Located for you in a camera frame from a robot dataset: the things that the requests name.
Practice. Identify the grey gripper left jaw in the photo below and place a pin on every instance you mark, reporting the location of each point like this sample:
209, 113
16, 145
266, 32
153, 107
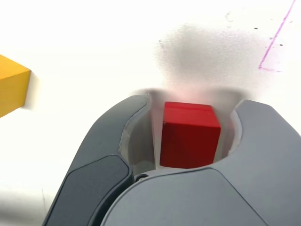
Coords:
98, 164

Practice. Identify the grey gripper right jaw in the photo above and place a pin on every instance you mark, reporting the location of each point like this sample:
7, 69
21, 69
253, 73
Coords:
211, 200

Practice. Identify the red cube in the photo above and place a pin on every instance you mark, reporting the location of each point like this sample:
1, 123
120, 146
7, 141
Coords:
188, 141

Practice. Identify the yellow cube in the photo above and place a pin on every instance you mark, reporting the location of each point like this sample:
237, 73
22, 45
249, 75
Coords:
11, 89

